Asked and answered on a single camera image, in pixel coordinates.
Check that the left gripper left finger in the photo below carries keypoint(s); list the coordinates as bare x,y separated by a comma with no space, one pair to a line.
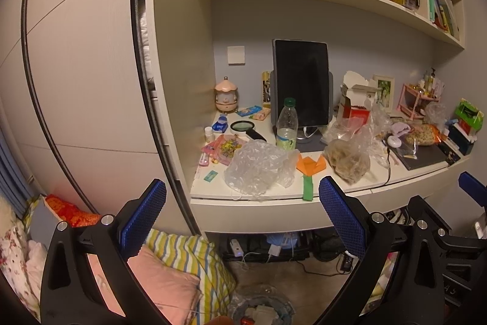
69,293

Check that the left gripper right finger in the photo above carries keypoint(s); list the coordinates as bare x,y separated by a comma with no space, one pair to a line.
371,238

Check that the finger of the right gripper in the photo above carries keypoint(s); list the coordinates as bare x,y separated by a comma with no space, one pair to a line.
474,188

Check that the plastic bag with food scraps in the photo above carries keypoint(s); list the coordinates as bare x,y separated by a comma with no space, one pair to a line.
352,147

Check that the clear plastic bottle green cap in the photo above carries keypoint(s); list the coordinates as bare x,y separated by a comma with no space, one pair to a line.
287,125

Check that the bubble wrap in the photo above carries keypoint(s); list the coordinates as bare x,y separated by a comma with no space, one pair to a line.
259,166

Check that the trash bin with liner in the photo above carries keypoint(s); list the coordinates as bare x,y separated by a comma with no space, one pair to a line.
260,304

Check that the black laptop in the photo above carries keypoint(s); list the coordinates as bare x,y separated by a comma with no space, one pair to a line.
422,156

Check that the snack bag orange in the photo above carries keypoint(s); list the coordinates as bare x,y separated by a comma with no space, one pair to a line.
423,135

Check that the green tissue box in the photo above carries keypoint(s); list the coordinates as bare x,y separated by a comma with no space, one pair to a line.
470,114

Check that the white round device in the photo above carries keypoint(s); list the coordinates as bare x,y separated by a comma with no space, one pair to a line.
394,141

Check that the pink pillow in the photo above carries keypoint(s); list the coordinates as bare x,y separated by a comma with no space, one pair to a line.
174,292

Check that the pink desk rack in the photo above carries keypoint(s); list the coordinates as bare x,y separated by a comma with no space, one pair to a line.
412,103

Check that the framed photo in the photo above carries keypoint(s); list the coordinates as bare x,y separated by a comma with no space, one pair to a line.
385,94

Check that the striped yellow blue bedding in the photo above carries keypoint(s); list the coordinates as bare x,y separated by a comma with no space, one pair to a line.
198,257

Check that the white charger plug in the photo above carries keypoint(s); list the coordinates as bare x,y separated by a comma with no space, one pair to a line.
274,250

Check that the red white open box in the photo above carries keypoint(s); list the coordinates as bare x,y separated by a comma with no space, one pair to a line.
357,97

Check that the orange green paper tulip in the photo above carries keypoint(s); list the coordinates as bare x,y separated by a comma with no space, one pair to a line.
309,167

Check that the grey tablet stand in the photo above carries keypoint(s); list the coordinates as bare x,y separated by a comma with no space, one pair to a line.
314,113

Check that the black tablet screen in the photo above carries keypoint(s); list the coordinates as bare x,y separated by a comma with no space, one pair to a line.
295,63

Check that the pink sticker packet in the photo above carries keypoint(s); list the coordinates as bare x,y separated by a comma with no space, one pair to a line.
223,148

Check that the small white pill bottle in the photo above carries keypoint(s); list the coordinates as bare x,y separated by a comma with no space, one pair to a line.
209,134

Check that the blue white small tube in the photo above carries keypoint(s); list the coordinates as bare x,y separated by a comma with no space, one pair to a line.
221,124

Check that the black magnifying glass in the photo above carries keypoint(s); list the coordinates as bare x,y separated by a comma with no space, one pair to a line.
247,127

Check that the pink carousel night light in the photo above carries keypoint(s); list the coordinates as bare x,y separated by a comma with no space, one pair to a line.
226,96

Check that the white wall switch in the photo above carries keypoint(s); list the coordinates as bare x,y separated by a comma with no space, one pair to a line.
236,55

